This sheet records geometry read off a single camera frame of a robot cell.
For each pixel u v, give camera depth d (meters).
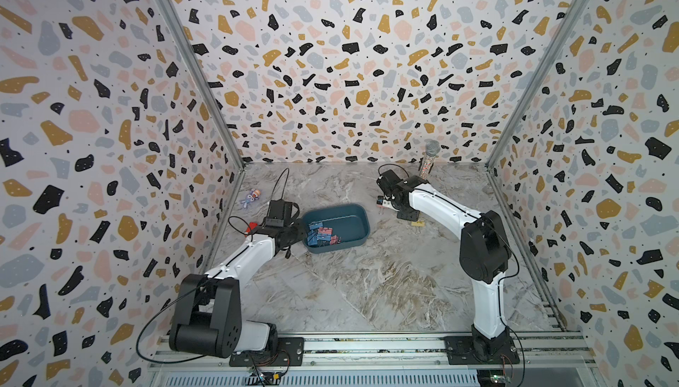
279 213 0.70
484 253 0.53
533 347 0.76
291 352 0.74
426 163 0.94
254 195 1.06
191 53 0.85
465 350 0.73
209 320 0.42
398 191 0.70
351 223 1.04
